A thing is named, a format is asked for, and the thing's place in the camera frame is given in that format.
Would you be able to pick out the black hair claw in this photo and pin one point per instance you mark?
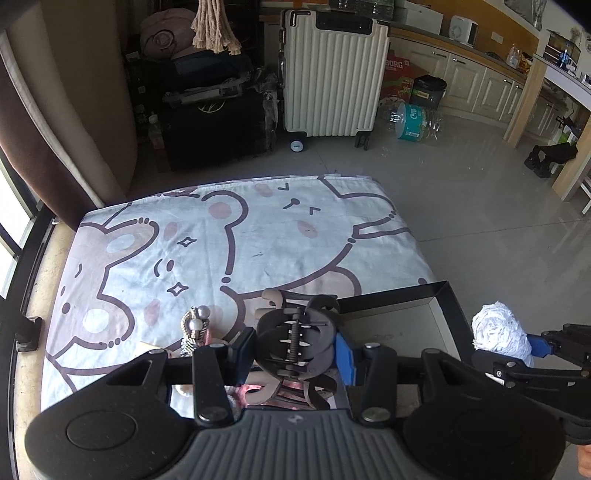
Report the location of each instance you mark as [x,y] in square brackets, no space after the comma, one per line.
[272,325]

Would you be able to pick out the beige curtain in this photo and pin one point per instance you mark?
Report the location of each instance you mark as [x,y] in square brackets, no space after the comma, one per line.
[87,92]

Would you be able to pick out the beige hair claw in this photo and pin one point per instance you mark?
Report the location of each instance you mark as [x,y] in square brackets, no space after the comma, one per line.
[272,296]

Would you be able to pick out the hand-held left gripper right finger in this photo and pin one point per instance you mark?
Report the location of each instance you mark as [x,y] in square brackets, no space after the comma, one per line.
[346,364]

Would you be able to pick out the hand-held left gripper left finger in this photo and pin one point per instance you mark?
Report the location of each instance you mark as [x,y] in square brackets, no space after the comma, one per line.
[242,357]

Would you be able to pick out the black trunk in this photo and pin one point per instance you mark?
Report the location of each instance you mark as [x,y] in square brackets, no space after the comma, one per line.
[212,129]

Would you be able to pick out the white tissue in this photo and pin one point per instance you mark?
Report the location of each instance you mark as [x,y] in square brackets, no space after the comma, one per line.
[501,330]

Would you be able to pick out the red cardboard box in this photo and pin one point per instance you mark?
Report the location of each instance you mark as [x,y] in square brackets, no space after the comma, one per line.
[397,78]

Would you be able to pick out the small plastic bottle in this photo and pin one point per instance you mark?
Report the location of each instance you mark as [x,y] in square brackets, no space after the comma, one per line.
[154,131]

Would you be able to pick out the pink round cushion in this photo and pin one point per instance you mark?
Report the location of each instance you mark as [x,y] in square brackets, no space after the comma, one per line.
[161,37]

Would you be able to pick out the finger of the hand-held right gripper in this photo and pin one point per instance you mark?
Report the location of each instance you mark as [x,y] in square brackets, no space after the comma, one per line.
[538,345]
[531,373]

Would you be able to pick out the cream kitchen cabinets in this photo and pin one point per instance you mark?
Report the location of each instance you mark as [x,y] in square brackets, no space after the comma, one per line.
[461,78]

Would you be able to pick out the black window railing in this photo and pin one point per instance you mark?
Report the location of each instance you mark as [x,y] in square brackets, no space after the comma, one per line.
[27,334]

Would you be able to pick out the white ribbed suitcase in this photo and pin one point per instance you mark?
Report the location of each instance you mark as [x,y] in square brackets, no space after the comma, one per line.
[332,78]

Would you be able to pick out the brown curtain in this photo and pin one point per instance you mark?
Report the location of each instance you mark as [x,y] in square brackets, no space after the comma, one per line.
[41,138]

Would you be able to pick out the white countertop appliance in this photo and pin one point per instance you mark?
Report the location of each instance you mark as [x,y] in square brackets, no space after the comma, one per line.
[461,30]

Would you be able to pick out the wooden table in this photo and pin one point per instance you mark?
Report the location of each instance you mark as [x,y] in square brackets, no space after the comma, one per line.
[524,101]

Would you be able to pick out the dark blue bag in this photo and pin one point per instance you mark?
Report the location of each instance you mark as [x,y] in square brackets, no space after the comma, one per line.
[203,64]

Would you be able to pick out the glass tank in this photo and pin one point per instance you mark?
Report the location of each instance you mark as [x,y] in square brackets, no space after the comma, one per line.
[561,48]

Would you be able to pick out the black trash bin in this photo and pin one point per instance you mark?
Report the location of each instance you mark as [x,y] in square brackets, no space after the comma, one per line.
[427,92]

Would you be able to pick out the black shallow cardboard box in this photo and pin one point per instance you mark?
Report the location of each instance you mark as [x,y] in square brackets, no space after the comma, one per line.
[401,323]

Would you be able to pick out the cartoon bear printed blanket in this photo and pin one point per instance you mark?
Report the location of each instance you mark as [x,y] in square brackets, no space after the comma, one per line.
[277,230]

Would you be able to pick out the white flat box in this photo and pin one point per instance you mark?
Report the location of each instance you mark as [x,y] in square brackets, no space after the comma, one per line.
[418,14]

